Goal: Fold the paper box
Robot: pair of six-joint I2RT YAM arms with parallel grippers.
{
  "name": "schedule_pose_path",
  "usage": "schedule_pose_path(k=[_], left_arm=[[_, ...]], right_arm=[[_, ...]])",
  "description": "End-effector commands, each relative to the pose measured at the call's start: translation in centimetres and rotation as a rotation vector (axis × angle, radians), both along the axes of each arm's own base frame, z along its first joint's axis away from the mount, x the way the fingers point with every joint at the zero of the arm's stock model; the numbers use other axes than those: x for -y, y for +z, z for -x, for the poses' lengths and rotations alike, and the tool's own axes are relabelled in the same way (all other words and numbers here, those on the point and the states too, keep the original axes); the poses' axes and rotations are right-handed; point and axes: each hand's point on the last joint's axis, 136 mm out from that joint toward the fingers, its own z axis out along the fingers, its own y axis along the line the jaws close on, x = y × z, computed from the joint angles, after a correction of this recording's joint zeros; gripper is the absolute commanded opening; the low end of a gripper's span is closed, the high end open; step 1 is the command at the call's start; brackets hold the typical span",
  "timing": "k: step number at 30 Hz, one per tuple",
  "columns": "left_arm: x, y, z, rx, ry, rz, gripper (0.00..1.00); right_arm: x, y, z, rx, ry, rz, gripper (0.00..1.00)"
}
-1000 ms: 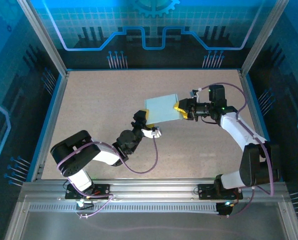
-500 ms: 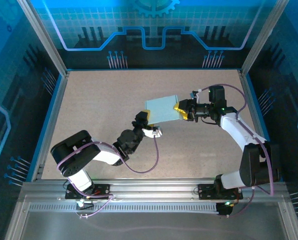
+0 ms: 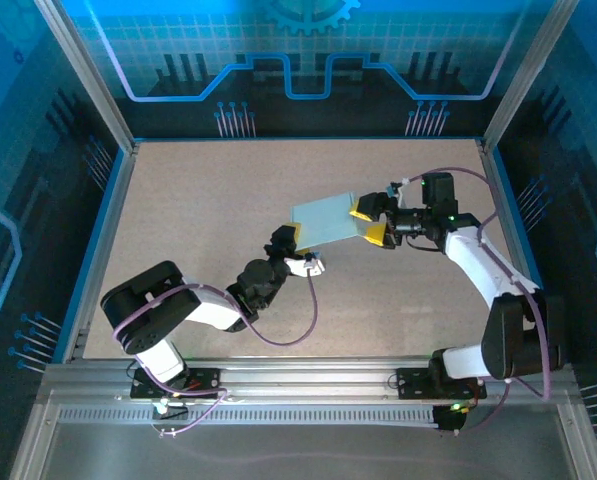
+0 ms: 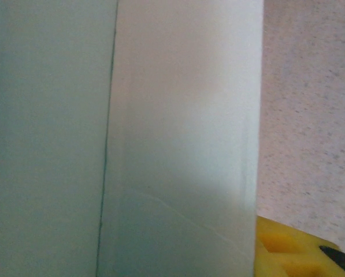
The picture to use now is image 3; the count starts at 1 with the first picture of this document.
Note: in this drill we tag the aluminium mounting beam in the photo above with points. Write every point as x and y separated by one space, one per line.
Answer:
308 380

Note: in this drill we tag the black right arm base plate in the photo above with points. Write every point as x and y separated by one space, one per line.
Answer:
413 382

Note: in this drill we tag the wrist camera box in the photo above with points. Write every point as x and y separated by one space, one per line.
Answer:
298 265
395 189

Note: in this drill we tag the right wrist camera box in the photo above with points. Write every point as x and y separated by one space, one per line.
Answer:
395 189

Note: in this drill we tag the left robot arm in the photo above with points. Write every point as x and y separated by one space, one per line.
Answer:
143 340

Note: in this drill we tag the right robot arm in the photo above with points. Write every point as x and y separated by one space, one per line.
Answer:
478 270

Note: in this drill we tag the aluminium frame post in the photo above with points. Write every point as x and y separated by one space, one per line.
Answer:
525 75
92 75

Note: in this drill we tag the light blue paper box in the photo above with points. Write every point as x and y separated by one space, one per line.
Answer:
328 220

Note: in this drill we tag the aluminium side rail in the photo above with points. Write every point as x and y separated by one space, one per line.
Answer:
104 240
502 200

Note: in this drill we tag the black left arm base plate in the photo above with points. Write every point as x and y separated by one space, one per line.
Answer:
203 382

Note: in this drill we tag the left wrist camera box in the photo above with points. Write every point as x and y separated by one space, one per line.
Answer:
298 265

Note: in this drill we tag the grey metal panel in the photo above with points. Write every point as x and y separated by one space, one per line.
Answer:
303 455

